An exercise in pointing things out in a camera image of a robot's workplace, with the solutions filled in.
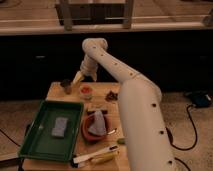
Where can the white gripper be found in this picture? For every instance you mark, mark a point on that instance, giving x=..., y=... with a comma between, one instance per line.
x=88, y=67

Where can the orange-red apple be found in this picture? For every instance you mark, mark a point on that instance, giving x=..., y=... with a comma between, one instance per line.
x=85, y=90

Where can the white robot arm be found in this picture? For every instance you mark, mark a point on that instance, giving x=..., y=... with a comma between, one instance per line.
x=146, y=138

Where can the white paper cup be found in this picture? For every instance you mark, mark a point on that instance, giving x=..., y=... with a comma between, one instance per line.
x=85, y=96

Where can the dark small cup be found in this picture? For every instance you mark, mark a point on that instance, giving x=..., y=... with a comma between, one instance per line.
x=66, y=85

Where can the brown grape bunch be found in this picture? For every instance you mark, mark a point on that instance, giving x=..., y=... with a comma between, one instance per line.
x=111, y=96

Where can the grey folded cloth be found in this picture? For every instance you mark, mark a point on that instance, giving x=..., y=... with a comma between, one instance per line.
x=98, y=127

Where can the grey sponge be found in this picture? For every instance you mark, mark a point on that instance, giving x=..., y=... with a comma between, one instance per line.
x=59, y=127

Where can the red-brown bowl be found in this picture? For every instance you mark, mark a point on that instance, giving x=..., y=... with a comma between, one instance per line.
x=86, y=123

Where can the green plastic tray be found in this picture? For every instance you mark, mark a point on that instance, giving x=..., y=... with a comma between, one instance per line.
x=39, y=143

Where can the green chili pepper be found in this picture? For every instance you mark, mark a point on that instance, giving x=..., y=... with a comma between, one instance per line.
x=121, y=141

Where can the wooden chair legs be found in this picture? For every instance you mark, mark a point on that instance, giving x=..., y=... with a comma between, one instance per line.
x=71, y=13

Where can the yellow corn cob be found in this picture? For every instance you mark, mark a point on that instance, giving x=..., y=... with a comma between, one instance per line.
x=104, y=157

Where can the blue black floor device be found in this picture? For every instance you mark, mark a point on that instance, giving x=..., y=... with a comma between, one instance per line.
x=200, y=99

